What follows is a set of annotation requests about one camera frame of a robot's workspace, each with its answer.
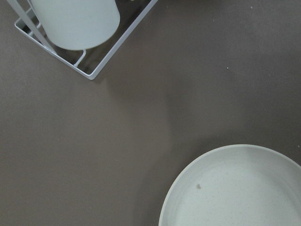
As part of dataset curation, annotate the beige round plate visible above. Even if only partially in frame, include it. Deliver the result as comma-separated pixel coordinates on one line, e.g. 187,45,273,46
158,145,301,226

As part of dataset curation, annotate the white cup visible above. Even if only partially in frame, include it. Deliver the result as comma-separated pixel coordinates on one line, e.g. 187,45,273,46
30,0,120,50

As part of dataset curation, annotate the white cup rack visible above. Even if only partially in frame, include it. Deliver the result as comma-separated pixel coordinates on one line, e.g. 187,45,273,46
9,0,155,80

